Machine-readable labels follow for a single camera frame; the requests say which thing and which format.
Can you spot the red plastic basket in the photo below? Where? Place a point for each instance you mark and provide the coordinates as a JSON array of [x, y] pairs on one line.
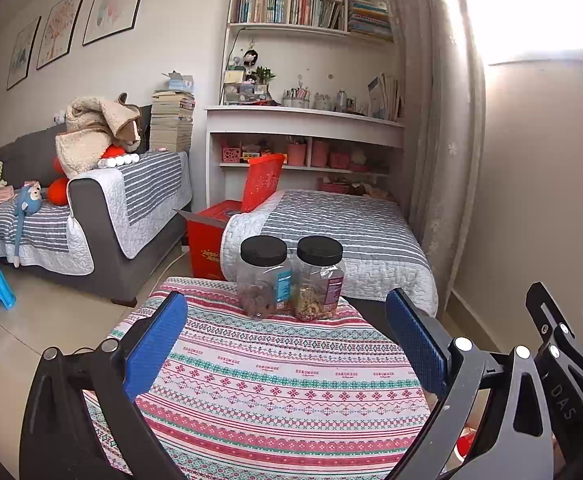
[[261, 185]]

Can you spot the pale ceramic cup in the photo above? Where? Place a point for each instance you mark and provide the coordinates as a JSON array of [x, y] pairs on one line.
[[322, 102]]

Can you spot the bright window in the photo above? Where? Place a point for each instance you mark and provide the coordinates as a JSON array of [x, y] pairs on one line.
[[531, 5]]

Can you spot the pile of plush toys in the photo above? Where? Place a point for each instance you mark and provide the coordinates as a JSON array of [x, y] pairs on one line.
[[361, 190]]

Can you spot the clear desk organizer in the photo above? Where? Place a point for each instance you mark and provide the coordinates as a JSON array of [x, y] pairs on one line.
[[244, 91]]

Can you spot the patterned striped tablecloth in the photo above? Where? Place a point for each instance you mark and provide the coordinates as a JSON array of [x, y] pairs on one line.
[[281, 390]]

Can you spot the brown plush toy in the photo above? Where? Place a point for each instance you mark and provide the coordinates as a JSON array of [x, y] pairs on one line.
[[130, 132]]

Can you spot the red cardboard box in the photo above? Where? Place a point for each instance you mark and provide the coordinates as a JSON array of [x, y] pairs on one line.
[[211, 250]]

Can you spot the red instant noodle cup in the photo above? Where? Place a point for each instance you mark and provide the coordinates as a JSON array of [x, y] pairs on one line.
[[465, 446]]

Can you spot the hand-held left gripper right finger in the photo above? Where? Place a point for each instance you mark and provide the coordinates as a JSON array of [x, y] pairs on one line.
[[416, 345]]

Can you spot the framed tree picture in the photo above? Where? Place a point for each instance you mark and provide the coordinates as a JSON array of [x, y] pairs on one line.
[[61, 27]]

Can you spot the small pink basket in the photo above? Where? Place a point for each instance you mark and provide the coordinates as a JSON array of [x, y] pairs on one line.
[[231, 154]]

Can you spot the small potted plant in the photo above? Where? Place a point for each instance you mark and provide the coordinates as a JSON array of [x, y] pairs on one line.
[[265, 75]]

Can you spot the black haired figurine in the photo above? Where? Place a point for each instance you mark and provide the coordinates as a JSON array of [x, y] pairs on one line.
[[250, 57]]

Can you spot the white trash bin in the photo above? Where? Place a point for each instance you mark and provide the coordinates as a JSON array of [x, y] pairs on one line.
[[474, 410]]

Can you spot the tall stack of magazines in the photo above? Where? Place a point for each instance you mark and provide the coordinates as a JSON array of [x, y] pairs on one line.
[[171, 120]]

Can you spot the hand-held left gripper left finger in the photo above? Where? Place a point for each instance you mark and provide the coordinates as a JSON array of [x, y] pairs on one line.
[[156, 345]]

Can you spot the framed pastel picture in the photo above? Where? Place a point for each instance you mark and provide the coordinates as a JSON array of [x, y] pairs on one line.
[[116, 0]]

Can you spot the blue monkey plush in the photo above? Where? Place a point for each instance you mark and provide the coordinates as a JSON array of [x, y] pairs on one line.
[[28, 200]]

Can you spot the white plush toy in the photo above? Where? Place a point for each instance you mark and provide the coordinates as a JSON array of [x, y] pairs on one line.
[[358, 156]]

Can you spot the striped sofa quilt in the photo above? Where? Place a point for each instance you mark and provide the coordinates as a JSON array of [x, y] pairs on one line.
[[146, 195], [46, 240]]

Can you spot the framed blue figure picture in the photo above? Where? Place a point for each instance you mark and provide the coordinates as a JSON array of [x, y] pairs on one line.
[[23, 55]]

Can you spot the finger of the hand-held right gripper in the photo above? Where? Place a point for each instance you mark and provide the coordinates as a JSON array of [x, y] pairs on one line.
[[546, 310]]

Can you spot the light blue tissue box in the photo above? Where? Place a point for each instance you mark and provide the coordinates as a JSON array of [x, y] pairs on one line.
[[179, 82]]

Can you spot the beige fleece blanket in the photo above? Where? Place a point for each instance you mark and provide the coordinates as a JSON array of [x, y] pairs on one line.
[[86, 135]]

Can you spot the leaning booklets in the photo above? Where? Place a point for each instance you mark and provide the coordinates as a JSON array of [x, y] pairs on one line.
[[384, 97]]

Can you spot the blue label snack jar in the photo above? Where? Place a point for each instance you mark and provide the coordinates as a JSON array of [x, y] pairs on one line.
[[281, 287]]

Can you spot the bookshelf with books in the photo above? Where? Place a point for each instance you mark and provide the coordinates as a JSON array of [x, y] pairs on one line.
[[271, 7]]

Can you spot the pen holder with pens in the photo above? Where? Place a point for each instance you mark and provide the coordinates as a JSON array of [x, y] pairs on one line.
[[295, 100]]

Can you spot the purple label nut jar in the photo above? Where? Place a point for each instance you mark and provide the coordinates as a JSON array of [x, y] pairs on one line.
[[331, 290]]

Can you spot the dark grey sofa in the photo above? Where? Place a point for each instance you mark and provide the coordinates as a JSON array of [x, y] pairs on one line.
[[111, 270]]

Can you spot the grey flowered curtain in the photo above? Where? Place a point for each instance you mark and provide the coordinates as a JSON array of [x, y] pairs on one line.
[[436, 110]]

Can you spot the glass bottle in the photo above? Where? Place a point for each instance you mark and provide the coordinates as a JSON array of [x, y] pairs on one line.
[[341, 101]]

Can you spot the red plush toy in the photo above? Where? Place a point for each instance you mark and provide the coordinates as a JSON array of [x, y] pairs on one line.
[[58, 190]]

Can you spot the stack of colourful booklets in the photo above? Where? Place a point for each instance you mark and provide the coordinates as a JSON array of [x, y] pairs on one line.
[[369, 22]]

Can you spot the white bookshelf unit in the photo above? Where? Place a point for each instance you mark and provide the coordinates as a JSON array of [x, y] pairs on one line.
[[301, 122]]

